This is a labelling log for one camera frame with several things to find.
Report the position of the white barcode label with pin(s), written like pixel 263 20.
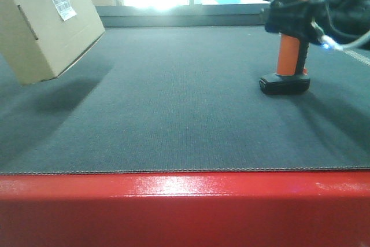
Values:
pixel 64 9

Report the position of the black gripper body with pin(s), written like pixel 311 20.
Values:
pixel 341 24

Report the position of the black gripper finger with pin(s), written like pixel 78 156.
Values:
pixel 292 19

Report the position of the brown cardboard package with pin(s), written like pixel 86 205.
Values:
pixel 38 45

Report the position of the orange black scanner gun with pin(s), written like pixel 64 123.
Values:
pixel 290 76

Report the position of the red conveyor frame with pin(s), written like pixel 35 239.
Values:
pixel 186 209

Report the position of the light blue tray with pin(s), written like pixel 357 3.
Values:
pixel 225 2

